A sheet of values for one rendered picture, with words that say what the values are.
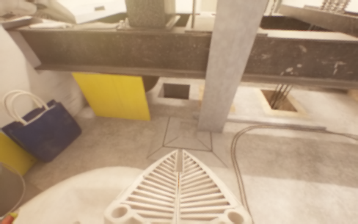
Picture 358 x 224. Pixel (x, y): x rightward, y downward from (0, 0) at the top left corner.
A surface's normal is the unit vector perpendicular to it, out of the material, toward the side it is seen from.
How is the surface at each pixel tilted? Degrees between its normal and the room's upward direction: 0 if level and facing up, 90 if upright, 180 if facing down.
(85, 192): 70
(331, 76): 90
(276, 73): 90
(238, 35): 90
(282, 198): 0
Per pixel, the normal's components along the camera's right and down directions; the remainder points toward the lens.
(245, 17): 0.10, 0.67
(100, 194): -0.04, 0.38
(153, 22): -0.12, 0.67
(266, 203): 0.00, -0.73
